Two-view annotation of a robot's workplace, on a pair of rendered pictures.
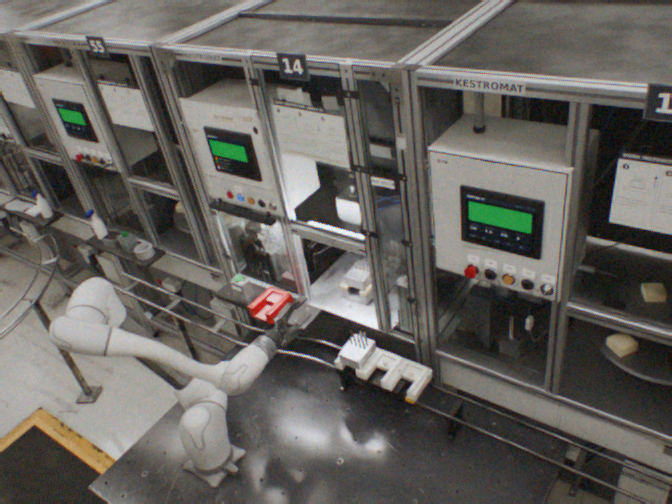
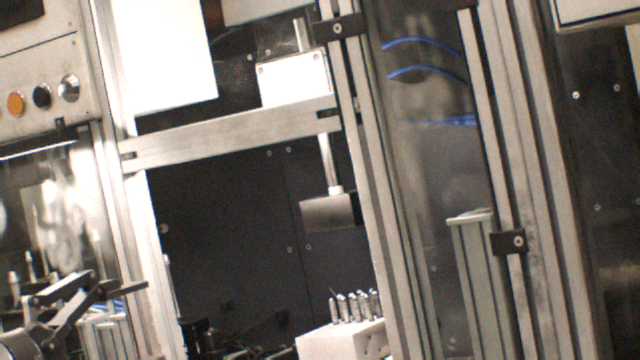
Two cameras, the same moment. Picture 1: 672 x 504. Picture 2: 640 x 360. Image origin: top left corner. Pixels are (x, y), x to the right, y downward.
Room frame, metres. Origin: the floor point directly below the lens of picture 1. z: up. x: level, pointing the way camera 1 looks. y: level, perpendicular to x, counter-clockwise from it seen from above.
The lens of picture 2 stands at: (0.34, 0.03, 1.31)
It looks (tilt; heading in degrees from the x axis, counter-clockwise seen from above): 3 degrees down; 356
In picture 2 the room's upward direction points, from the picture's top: 12 degrees counter-clockwise
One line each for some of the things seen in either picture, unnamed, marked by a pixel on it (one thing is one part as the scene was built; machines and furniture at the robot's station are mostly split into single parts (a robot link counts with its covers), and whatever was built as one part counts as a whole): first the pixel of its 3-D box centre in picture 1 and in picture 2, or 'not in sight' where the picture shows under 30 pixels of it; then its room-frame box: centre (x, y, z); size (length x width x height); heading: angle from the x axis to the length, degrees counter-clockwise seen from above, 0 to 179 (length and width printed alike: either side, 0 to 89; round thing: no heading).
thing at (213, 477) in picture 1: (216, 458); not in sight; (1.45, 0.60, 0.71); 0.22 x 0.18 x 0.06; 49
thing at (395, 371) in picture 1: (383, 372); not in sight; (1.61, -0.09, 0.84); 0.36 x 0.14 x 0.10; 49
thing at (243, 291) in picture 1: (243, 288); not in sight; (2.15, 0.45, 0.97); 0.08 x 0.08 x 0.12; 49
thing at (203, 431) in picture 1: (203, 432); not in sight; (1.48, 0.62, 0.85); 0.18 x 0.16 x 0.22; 1
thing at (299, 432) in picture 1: (321, 468); not in sight; (1.36, 0.21, 0.66); 1.50 x 1.06 x 0.04; 49
